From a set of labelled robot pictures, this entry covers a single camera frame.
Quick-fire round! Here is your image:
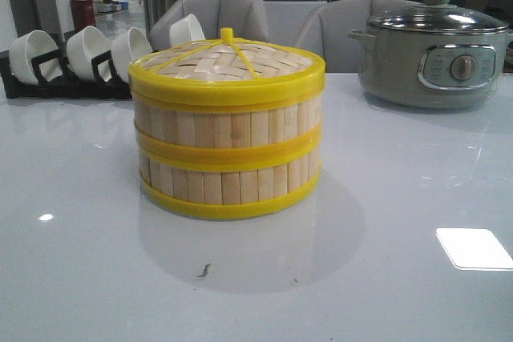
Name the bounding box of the white bowl far left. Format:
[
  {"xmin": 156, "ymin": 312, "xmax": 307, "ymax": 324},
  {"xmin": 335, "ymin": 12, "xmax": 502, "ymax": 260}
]
[{"xmin": 9, "ymin": 30, "xmax": 58, "ymax": 85}]

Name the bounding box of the bamboo steamer basket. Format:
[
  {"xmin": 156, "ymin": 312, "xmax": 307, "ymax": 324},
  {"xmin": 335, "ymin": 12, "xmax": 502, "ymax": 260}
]
[
  {"xmin": 139, "ymin": 146, "xmax": 321, "ymax": 220},
  {"xmin": 134, "ymin": 94, "xmax": 322, "ymax": 164}
]

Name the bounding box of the grey chair right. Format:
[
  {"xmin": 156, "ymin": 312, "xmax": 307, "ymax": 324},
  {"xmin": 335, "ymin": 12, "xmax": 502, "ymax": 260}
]
[{"xmin": 293, "ymin": 0, "xmax": 416, "ymax": 73}]

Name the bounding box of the glass pot lid with knob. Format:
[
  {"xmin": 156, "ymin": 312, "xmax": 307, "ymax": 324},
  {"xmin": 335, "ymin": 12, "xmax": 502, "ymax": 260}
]
[{"xmin": 367, "ymin": 0, "xmax": 508, "ymax": 34}]

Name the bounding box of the woven bamboo steamer lid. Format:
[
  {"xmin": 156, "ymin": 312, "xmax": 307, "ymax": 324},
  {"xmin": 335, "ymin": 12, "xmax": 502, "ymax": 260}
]
[{"xmin": 128, "ymin": 28, "xmax": 325, "ymax": 113}]

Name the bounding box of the grey-green electric cooking pot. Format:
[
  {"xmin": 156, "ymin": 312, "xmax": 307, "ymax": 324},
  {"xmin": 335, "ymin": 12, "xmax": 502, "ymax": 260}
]
[{"xmin": 348, "ymin": 27, "xmax": 512, "ymax": 109}]

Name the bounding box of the white bowl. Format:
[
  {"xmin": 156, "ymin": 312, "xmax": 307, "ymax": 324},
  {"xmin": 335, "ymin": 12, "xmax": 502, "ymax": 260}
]
[
  {"xmin": 67, "ymin": 26, "xmax": 111, "ymax": 82},
  {"xmin": 111, "ymin": 27, "xmax": 152, "ymax": 83},
  {"xmin": 9, "ymin": 30, "xmax": 58, "ymax": 85}
]

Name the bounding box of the black dish rack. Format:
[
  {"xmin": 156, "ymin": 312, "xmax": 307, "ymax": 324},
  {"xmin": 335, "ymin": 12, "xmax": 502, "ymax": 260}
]
[{"xmin": 1, "ymin": 49, "xmax": 131, "ymax": 99}]

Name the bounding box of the red bin background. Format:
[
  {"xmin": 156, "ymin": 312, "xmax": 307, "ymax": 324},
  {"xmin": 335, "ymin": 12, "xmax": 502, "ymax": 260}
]
[{"xmin": 70, "ymin": 0, "xmax": 96, "ymax": 32}]

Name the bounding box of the grey chair left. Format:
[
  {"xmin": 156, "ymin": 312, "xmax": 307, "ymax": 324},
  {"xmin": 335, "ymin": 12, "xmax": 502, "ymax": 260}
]
[{"xmin": 148, "ymin": 0, "xmax": 269, "ymax": 50}]

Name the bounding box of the white bowl right end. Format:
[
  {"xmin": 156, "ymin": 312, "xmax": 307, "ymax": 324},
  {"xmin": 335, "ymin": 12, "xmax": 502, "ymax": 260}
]
[{"xmin": 168, "ymin": 14, "xmax": 205, "ymax": 47}]

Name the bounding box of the grey chair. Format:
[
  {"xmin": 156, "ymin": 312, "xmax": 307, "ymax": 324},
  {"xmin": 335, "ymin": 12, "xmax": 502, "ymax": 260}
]
[
  {"xmin": 148, "ymin": 0, "xmax": 269, "ymax": 50},
  {"xmin": 293, "ymin": 0, "xmax": 416, "ymax": 73}
]

